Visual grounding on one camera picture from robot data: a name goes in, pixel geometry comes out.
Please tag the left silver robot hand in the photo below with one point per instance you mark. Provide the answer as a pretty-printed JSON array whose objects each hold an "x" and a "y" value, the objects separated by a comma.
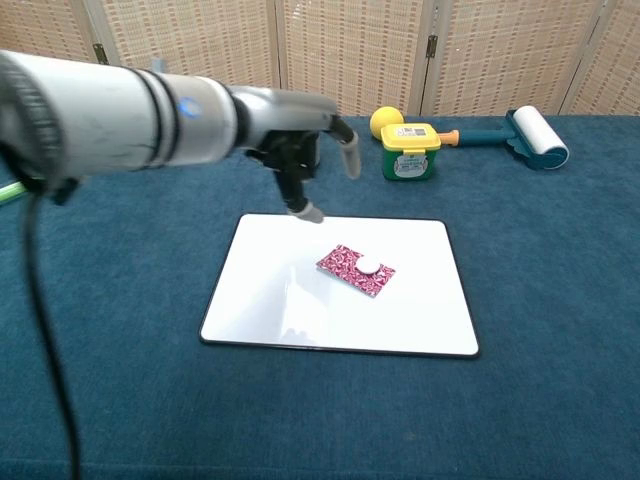
[{"x": 285, "y": 115}]

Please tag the pink patterned packet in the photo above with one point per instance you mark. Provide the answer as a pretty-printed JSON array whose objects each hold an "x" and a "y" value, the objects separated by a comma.
[{"x": 345, "y": 272}]

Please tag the white round magnet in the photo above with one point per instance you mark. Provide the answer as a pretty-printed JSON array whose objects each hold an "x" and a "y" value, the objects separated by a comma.
[{"x": 367, "y": 265}]

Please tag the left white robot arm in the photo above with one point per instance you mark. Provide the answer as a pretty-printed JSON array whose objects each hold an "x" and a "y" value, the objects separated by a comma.
[{"x": 110, "y": 115}]

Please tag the white rectangular board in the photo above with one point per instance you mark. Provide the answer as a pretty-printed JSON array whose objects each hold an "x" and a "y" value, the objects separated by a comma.
[{"x": 280, "y": 300}]

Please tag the bamboo folding screen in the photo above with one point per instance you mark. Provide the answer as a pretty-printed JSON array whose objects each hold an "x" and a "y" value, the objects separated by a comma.
[{"x": 350, "y": 50}]

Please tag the yellow foam ball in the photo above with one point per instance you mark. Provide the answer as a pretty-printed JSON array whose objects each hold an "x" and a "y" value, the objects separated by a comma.
[{"x": 382, "y": 120}]

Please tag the green container yellow lid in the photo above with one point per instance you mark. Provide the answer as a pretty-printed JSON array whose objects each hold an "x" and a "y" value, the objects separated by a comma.
[{"x": 410, "y": 155}]

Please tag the black screen hinge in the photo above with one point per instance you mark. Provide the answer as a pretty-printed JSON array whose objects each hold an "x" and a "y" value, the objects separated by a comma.
[
  {"x": 100, "y": 53},
  {"x": 431, "y": 45}
]

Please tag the teal lint roller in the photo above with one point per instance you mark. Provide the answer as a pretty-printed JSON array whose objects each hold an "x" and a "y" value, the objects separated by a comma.
[{"x": 540, "y": 135}]

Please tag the green blue water gun toy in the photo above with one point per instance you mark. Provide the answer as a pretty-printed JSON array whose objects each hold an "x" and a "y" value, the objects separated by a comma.
[{"x": 10, "y": 192}]

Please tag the dark blue table cloth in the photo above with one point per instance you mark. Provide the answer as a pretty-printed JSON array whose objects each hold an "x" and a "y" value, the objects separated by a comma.
[{"x": 525, "y": 300}]

